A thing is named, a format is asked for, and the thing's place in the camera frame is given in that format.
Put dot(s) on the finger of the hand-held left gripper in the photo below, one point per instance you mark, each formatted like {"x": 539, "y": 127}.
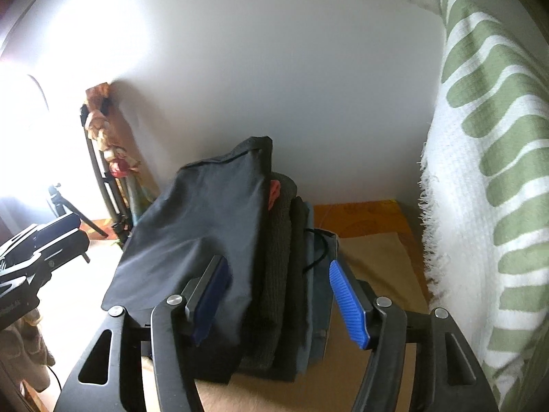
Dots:
{"x": 55, "y": 227}
{"x": 68, "y": 246}

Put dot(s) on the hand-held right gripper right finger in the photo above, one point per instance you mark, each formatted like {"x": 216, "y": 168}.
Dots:
{"x": 349, "y": 304}

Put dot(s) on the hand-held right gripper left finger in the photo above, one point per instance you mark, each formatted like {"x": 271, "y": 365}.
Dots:
{"x": 210, "y": 300}

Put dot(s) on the black pants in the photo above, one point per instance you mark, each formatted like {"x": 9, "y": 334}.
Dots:
{"x": 206, "y": 223}

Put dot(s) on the person's left forearm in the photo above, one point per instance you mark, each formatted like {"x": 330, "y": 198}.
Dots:
{"x": 36, "y": 352}

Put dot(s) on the small black tripod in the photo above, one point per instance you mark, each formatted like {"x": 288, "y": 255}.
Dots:
{"x": 56, "y": 201}

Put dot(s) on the tan blanket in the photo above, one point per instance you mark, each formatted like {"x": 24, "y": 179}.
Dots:
{"x": 377, "y": 261}

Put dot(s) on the folded metal stand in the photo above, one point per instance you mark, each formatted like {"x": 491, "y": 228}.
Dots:
{"x": 113, "y": 197}

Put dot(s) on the stack of folded dark clothes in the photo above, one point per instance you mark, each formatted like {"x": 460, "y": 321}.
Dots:
{"x": 283, "y": 266}

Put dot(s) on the orange printed bedsheet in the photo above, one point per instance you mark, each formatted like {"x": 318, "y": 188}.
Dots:
{"x": 364, "y": 219}

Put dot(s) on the orange flower garland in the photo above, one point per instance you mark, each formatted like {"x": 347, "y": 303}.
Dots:
{"x": 103, "y": 133}

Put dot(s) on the pink cloth item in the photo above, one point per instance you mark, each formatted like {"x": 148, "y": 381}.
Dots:
{"x": 274, "y": 195}

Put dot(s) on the green and white towel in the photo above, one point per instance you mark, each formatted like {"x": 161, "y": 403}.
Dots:
{"x": 463, "y": 180}

